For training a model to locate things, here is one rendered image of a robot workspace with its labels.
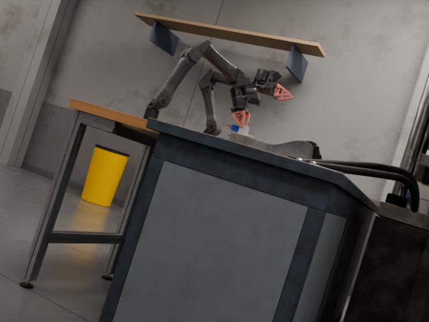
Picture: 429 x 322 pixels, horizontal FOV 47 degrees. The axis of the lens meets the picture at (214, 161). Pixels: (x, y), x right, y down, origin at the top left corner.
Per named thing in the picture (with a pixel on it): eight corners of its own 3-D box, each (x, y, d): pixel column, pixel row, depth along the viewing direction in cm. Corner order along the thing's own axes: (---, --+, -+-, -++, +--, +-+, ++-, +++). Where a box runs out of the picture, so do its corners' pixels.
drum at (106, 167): (119, 209, 546) (136, 156, 547) (97, 206, 512) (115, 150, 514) (93, 198, 564) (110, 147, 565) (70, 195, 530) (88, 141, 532)
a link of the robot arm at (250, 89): (249, 98, 251) (249, 73, 249) (258, 98, 243) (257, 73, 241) (228, 98, 246) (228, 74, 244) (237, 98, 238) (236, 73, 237)
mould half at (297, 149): (225, 150, 231) (234, 122, 232) (242, 158, 255) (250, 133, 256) (330, 181, 212) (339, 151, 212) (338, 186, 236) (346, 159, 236)
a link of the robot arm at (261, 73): (273, 74, 274) (253, 69, 279) (268, 69, 266) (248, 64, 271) (266, 94, 274) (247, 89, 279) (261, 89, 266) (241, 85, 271)
